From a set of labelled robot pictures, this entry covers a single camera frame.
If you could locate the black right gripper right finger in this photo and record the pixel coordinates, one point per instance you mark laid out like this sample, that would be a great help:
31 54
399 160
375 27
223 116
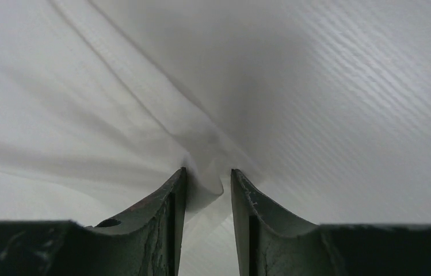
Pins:
273 241

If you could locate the white printed t-shirt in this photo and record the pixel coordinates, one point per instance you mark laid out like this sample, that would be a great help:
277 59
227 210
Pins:
324 105

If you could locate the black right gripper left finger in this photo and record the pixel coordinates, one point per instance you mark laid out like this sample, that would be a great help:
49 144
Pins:
144 239

